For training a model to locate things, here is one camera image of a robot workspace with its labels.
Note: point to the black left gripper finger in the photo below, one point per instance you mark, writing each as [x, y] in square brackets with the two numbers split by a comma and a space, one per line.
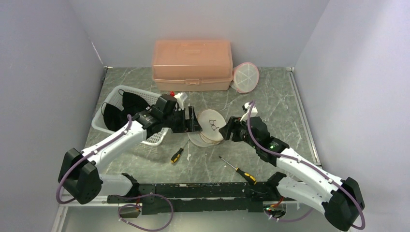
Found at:
[180, 124]
[193, 124]

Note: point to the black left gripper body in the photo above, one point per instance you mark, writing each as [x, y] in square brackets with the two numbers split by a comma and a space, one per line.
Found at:
[168, 120]

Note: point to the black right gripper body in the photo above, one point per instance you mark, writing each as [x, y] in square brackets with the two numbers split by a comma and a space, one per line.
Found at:
[240, 133]

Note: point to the white mesh laundry bag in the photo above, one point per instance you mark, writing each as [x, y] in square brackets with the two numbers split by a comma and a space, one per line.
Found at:
[210, 121]

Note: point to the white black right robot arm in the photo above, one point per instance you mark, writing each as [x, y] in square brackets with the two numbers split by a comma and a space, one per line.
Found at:
[339, 200]

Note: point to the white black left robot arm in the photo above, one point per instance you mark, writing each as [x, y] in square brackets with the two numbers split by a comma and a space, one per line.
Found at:
[79, 178]

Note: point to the black bra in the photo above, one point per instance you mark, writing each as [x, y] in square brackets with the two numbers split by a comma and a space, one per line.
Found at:
[114, 118]

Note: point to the pink rimmed mesh bag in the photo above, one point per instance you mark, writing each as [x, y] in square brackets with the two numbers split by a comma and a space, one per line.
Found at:
[245, 77]

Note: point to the small yellow black screwdriver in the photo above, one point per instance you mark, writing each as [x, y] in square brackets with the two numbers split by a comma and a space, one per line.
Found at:
[177, 154]

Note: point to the long yellow black screwdriver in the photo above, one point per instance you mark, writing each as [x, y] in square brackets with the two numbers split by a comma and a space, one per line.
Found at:
[249, 178]

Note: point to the orange plastic storage box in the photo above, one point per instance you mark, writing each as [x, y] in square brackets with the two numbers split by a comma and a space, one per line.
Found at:
[192, 65]

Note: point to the white plastic basket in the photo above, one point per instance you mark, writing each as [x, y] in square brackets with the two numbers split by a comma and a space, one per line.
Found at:
[115, 99]

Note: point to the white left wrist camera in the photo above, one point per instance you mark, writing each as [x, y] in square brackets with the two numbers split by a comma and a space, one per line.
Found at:
[180, 97]

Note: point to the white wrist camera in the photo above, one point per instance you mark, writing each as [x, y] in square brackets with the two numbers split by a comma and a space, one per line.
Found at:
[248, 111]
[180, 97]

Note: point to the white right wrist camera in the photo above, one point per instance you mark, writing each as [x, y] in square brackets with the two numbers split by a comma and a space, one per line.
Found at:
[248, 111]

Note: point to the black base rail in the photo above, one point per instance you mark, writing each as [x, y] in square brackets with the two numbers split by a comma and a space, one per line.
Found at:
[198, 197]

